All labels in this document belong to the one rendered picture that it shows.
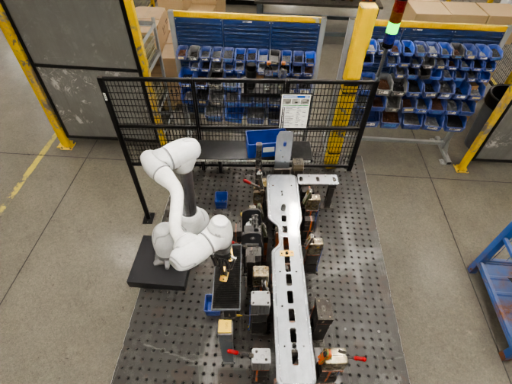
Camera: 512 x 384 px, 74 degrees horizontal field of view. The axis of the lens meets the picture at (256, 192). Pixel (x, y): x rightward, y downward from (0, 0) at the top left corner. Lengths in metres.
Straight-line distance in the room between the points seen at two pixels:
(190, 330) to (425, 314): 1.98
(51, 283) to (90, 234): 0.55
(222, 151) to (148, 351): 1.42
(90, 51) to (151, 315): 2.54
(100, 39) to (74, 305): 2.35
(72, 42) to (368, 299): 3.32
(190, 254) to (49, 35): 2.94
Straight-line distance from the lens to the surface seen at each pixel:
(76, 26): 3.73
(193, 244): 1.42
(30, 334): 3.37
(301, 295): 1.95
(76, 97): 4.19
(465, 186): 4.49
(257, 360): 1.76
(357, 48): 2.45
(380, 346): 2.28
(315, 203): 2.32
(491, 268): 3.64
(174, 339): 2.20
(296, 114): 2.59
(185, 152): 1.82
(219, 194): 2.67
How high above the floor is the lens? 2.75
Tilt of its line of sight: 48 degrees down
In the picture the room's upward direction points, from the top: 2 degrees clockwise
